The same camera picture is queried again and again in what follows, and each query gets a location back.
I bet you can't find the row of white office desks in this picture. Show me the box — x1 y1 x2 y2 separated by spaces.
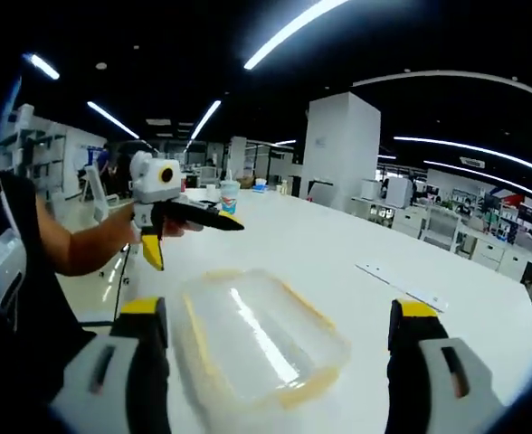
351 193 532 290

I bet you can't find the white chest-worn device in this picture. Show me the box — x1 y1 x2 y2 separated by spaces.
0 225 27 313

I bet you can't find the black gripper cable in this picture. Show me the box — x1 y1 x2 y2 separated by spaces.
100 243 134 313

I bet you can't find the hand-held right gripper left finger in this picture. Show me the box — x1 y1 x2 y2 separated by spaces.
51 296 173 434

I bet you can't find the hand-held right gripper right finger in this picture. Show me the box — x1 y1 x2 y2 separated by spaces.
385 297 505 434

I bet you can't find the white cabinet appliance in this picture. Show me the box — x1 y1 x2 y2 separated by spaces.
385 176 414 209

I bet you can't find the white mesh office chair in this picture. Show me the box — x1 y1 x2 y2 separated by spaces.
422 206 461 250

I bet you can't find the white storage shelving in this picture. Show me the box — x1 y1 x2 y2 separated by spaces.
0 103 75 222

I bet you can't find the thin metal strip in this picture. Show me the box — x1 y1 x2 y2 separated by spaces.
355 262 449 313

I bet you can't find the person's dark shirt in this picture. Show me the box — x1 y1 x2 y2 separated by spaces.
0 171 98 408

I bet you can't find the clear plastic storage box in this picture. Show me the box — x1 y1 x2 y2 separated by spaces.
173 267 352 410

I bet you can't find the white square pillar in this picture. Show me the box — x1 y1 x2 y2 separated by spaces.
299 92 382 213

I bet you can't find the long ceiling light strip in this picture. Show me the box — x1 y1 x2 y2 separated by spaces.
242 0 348 71

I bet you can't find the person's left hand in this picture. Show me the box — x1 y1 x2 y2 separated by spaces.
111 205 204 248

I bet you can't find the plastic drink cup with straw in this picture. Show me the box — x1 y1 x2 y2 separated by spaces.
219 170 242 216

